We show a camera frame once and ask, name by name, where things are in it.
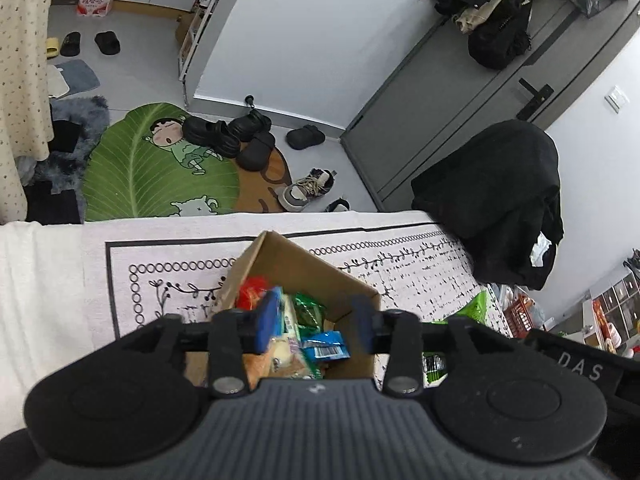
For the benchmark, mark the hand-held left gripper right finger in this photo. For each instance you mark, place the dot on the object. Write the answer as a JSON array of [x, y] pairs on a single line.
[[362, 325]]

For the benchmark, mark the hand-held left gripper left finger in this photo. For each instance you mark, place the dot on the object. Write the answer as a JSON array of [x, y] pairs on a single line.
[[265, 320]]

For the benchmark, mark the cream white snack packet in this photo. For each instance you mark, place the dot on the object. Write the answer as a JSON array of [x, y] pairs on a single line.
[[289, 315]]

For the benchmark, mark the small orange snack packet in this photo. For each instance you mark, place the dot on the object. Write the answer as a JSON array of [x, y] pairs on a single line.
[[250, 292]]

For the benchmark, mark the blue snack packet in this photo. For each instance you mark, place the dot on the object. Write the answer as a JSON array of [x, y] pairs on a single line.
[[325, 346]]

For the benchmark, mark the orange rice cracker packet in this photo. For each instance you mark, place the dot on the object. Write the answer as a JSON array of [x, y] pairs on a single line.
[[287, 357]]

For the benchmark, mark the green candy packet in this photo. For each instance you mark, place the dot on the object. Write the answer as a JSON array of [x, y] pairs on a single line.
[[309, 310]]

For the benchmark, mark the cardboard box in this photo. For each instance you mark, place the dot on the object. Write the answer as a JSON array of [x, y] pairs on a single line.
[[280, 260]]

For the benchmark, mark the white curved desk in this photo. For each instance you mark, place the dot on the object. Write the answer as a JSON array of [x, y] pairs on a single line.
[[595, 340]]

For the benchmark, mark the black patterned white cloth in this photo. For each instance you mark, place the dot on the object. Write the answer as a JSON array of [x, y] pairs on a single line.
[[400, 270]]

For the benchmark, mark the red plastic basket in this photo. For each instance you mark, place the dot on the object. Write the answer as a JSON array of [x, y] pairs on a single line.
[[520, 317]]

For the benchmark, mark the grey and white sneaker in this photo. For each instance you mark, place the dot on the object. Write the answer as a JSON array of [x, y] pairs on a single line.
[[307, 190]]

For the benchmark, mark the black jacket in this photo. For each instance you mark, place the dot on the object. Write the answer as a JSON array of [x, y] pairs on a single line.
[[490, 195]]

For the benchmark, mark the black slipper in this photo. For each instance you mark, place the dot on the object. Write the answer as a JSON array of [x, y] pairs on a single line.
[[305, 137]]

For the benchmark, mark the green leaf cartoon rug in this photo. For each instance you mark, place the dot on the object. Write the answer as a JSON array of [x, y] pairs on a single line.
[[130, 170]]

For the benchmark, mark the black door stopper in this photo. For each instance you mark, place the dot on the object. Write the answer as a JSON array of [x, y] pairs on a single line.
[[249, 101]]

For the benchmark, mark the grey door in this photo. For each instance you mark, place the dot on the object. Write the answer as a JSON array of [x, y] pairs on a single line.
[[440, 110]]

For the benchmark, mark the grey fluffy rug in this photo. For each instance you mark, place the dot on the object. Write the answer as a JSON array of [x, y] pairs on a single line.
[[85, 120]]

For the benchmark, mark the white narrow rack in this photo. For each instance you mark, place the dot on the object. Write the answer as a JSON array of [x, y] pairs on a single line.
[[200, 35]]

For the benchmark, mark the blue floor mat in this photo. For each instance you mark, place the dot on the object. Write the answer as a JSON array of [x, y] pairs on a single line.
[[80, 77]]

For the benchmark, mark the hanging dark clothes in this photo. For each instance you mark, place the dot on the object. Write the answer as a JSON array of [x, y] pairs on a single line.
[[495, 45]]

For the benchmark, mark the black slide sandal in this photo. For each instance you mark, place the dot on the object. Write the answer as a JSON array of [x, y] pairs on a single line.
[[71, 44], [107, 43]]

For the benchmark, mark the cream dotted curtain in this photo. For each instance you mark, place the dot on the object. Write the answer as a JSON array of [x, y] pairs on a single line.
[[22, 85]]

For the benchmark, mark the pack of water bottles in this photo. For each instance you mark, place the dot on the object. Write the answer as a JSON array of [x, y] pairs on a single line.
[[95, 2]]

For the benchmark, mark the white light switch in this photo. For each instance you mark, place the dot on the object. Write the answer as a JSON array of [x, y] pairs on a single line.
[[617, 98]]

